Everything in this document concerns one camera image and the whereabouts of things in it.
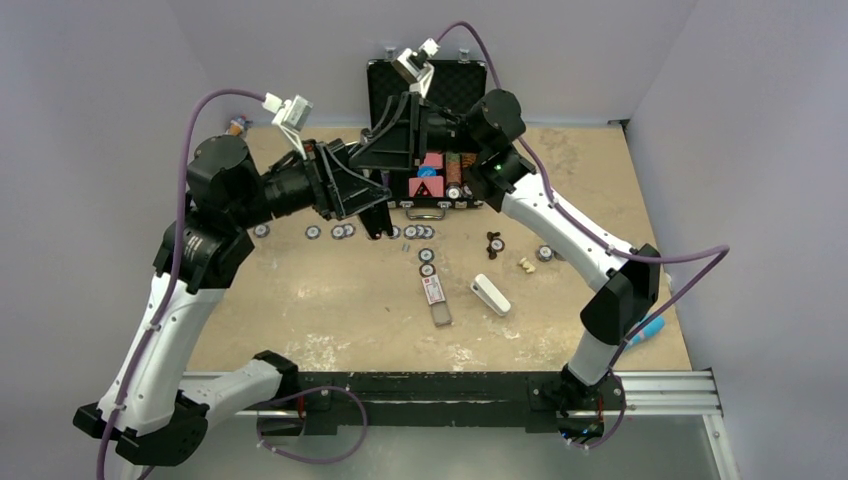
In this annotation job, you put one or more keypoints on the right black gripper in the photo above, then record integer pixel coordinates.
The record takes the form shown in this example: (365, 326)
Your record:
(390, 145)

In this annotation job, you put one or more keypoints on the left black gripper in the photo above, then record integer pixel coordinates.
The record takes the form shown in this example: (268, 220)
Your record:
(352, 191)

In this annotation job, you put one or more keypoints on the white stapler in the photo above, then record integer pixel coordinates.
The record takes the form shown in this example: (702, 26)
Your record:
(490, 295)

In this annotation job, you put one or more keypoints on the black stapler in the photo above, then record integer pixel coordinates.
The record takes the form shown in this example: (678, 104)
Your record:
(377, 221)

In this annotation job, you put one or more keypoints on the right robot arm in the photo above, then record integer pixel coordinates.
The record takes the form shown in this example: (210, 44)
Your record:
(624, 280)

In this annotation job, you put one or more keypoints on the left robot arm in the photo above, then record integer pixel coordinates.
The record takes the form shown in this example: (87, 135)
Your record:
(146, 415)

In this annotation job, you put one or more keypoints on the pink card deck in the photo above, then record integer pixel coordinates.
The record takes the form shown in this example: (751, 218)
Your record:
(433, 160)

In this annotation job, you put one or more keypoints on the red card deck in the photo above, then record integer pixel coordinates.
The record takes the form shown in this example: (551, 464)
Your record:
(426, 187)

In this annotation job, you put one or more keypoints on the black poker chip case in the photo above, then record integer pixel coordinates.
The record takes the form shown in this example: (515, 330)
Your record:
(456, 86)

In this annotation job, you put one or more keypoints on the poker chip above staple box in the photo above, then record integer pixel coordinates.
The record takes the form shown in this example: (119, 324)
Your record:
(426, 255)

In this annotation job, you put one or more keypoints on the poker chip near staple box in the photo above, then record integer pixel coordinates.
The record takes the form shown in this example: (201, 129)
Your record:
(427, 270)

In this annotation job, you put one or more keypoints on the small orange bottle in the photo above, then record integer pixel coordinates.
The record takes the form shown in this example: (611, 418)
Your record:
(238, 126)

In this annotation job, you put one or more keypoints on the brown figure toy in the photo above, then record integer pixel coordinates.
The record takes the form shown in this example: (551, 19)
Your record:
(495, 244)

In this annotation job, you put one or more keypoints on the staple box with clear lid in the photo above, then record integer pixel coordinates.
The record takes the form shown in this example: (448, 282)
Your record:
(439, 310)

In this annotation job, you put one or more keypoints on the cream small object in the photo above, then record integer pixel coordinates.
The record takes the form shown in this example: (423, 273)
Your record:
(527, 266)

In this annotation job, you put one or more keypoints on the poker chip right side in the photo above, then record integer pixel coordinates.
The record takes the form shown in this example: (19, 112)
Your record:
(544, 253)

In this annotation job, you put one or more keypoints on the blue cylinder tool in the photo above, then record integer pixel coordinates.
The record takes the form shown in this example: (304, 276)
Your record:
(649, 330)

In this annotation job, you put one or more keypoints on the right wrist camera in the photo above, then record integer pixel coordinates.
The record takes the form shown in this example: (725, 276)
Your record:
(415, 68)

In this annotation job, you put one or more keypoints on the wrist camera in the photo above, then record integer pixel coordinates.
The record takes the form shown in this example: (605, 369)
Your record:
(415, 68)
(289, 116)

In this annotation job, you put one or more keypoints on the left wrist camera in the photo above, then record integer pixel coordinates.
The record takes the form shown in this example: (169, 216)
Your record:
(289, 116)

